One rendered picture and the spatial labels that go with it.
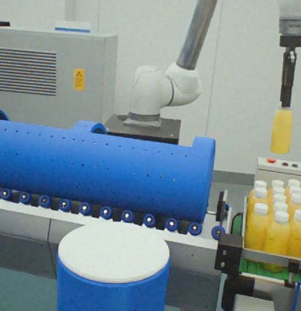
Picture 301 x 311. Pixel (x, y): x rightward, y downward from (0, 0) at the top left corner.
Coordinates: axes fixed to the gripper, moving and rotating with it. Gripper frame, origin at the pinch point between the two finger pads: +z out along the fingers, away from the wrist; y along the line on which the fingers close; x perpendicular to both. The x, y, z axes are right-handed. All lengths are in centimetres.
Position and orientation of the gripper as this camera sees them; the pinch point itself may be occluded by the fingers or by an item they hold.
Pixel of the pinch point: (285, 96)
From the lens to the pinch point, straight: 153.9
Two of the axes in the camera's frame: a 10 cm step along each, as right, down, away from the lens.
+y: -1.7, 3.2, -9.3
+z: 0.1, 9.5, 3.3
